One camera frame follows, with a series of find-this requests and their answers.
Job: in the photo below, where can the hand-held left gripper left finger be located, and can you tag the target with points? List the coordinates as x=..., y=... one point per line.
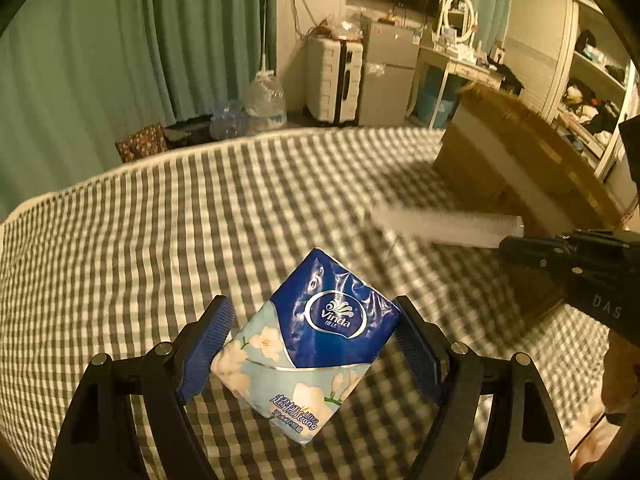
x=207, y=350

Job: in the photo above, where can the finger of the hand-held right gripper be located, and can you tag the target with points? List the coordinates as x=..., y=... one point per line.
x=540, y=252

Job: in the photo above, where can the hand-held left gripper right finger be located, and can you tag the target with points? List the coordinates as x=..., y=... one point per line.
x=417, y=355

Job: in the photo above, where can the translucent white comb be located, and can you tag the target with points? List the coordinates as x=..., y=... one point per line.
x=450, y=225

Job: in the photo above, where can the blue floral tissue pack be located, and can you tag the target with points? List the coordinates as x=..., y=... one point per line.
x=320, y=330

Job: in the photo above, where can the brown cardboard box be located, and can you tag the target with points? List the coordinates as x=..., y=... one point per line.
x=500, y=160

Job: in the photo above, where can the checked bed sheet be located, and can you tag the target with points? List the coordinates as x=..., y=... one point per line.
x=150, y=240

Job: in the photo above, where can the blue waste bin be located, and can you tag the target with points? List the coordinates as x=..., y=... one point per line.
x=437, y=100

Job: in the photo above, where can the white open wardrobe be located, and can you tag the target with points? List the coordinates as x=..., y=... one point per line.
x=550, y=60

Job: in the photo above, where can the white dressing table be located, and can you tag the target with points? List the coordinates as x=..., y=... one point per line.
x=460, y=67

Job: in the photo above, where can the floral patterned bag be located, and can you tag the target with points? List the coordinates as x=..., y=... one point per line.
x=141, y=143

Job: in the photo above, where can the pile of black shoes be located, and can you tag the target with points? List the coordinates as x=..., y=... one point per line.
x=190, y=131

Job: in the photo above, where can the crushed blue plastic bottles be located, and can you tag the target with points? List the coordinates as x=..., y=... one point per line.
x=227, y=120

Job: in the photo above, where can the silver mini fridge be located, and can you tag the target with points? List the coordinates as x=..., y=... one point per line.
x=390, y=75

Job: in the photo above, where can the white oval vanity mirror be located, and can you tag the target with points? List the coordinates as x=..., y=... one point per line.
x=457, y=17

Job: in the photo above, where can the large clear water jug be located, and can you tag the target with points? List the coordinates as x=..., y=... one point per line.
x=265, y=105

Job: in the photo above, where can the white suitcase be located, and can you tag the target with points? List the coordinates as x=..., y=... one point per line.
x=332, y=80

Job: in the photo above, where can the clear plastic bag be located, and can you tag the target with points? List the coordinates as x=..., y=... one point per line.
x=345, y=25

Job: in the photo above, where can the wide green curtain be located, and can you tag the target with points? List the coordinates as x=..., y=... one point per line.
x=125, y=60

